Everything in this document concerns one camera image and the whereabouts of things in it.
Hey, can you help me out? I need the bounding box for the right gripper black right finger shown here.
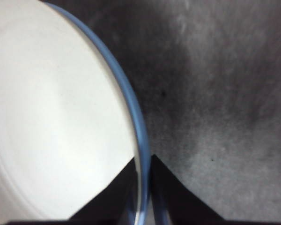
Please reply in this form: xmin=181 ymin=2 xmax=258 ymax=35
xmin=148 ymin=154 xmax=226 ymax=222

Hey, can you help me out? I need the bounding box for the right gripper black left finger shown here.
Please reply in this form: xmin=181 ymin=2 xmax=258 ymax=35
xmin=69 ymin=156 xmax=141 ymax=222

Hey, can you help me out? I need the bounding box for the white plate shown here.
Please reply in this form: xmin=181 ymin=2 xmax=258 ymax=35
xmin=0 ymin=0 xmax=141 ymax=221

